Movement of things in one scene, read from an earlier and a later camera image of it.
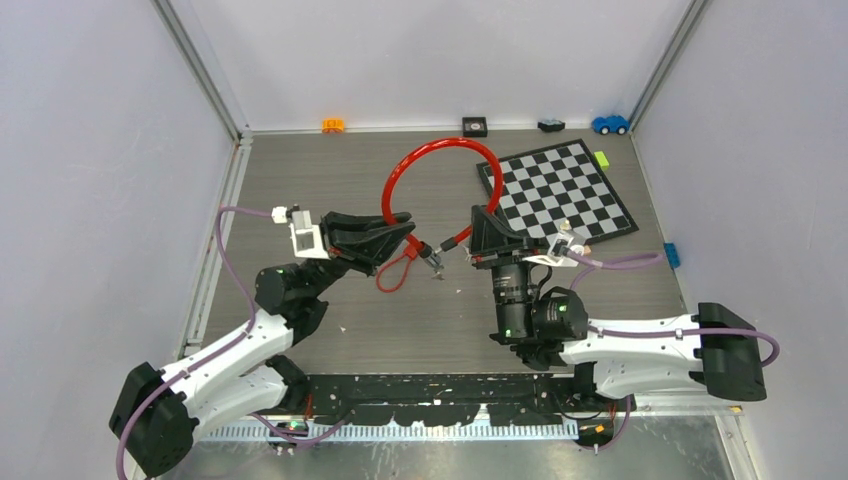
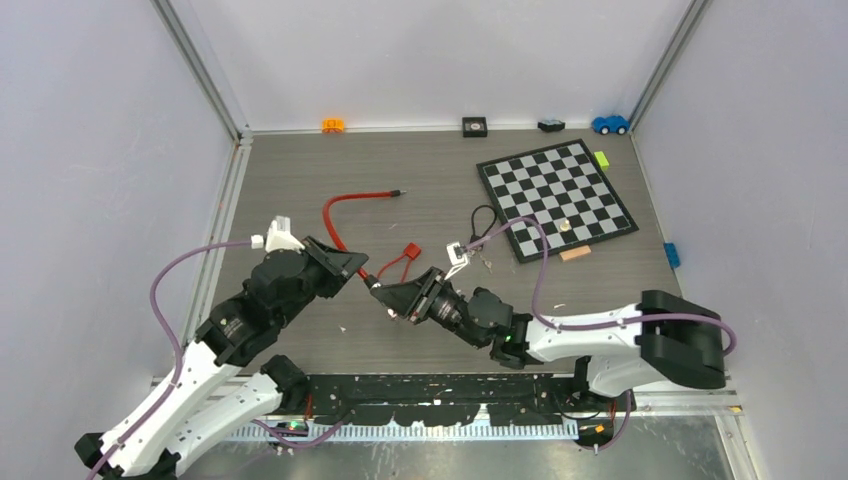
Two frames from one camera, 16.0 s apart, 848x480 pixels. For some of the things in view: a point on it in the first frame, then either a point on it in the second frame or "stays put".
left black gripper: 371,247 -> 337,266
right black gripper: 493,244 -> 413,297
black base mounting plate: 451,399 stays put
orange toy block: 333,125 stays put
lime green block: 603,160 stays put
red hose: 413,149 -> 369,278
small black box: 474,126 stays put
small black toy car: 551,125 stays put
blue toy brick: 672,255 stays put
